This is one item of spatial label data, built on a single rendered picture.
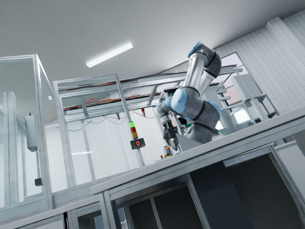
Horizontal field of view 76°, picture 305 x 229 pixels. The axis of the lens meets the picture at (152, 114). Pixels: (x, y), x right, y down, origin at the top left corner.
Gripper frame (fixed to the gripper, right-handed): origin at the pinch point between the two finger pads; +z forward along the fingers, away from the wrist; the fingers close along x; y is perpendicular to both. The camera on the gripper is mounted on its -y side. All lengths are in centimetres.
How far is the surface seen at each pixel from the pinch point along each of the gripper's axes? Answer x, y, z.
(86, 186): -62, -3, 6
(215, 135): 47, -18, -6
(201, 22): 255, -166, -324
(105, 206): -53, 41, 23
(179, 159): -24, 58, 16
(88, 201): -61, 5, 16
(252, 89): 177, -74, -71
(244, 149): -4, 67, 21
